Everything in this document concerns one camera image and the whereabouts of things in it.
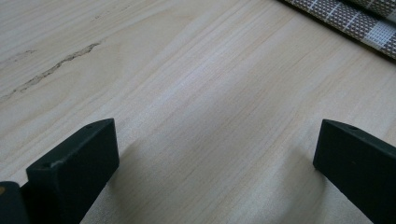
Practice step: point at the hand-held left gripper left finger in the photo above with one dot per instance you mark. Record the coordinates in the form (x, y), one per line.
(74, 168)

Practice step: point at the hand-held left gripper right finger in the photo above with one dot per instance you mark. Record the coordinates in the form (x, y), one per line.
(358, 165)

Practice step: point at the grey white striped cloth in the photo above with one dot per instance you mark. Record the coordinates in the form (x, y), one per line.
(358, 18)

